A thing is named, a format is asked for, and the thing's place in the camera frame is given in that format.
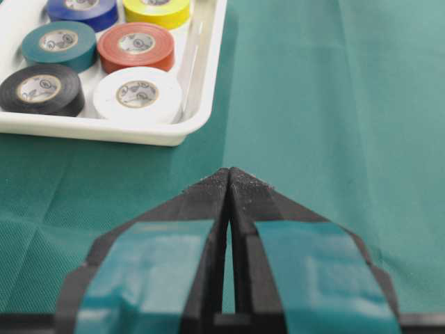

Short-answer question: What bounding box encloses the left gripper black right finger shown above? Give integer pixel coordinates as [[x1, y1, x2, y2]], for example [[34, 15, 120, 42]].
[[229, 168, 401, 333]]

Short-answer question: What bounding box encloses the yellow tape roll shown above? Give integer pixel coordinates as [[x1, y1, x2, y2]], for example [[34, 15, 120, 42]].
[[122, 0, 191, 30]]

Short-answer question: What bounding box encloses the white plastic tray case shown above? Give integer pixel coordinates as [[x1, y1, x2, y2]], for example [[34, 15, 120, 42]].
[[1, 1, 227, 146]]

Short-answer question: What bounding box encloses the white tape roll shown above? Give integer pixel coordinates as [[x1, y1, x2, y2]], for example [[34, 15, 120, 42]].
[[93, 67, 182, 125]]

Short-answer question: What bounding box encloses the teal green tape roll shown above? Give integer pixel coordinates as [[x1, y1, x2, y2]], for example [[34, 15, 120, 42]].
[[22, 21, 97, 73]]

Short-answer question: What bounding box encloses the blue tape roll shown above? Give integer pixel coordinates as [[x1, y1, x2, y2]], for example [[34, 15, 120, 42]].
[[46, 0, 118, 32]]

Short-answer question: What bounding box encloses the red tape roll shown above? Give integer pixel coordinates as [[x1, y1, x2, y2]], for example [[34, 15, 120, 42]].
[[97, 22, 175, 73]]

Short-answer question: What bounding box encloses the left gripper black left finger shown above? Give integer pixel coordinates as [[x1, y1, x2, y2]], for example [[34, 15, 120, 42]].
[[54, 168, 229, 333]]

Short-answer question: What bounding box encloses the green table cloth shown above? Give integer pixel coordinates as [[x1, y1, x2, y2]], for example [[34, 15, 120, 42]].
[[1, 1, 444, 313]]

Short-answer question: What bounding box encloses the black tape roll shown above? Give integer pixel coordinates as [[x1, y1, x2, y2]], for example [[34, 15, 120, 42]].
[[1, 64, 85, 117]]

